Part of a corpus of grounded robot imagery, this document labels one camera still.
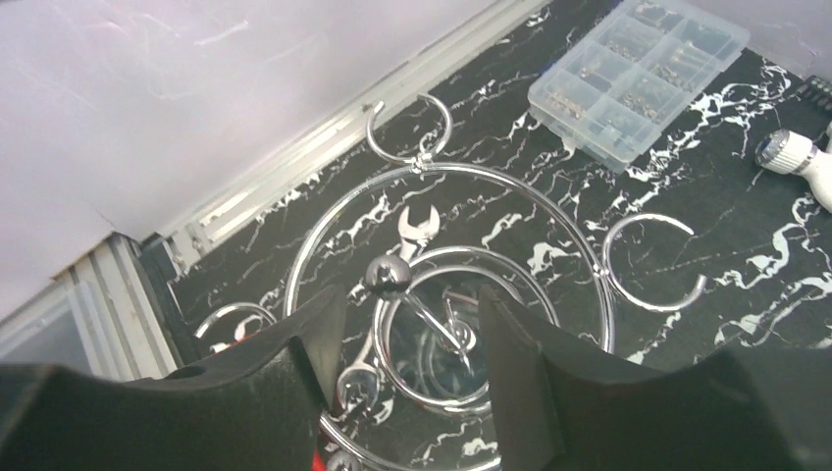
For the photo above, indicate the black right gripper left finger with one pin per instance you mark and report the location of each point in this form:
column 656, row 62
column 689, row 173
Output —
column 254, row 406

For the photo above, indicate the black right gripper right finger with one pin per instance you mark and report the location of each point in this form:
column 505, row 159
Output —
column 559, row 403

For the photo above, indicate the silver wire glass rack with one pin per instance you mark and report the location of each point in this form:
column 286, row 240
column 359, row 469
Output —
column 413, row 246

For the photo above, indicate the white pipe fitting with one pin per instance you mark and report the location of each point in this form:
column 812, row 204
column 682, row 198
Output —
column 787, row 152

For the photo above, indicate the clear plastic organizer box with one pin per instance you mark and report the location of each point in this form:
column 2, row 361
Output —
column 614, row 93

